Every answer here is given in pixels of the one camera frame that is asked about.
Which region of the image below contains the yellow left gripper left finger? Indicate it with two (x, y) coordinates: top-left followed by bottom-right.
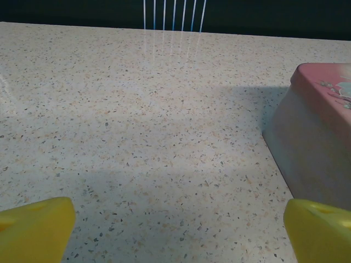
(0, 196), (77, 263)

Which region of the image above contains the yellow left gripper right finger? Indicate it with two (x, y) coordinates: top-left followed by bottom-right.
(283, 198), (351, 263)

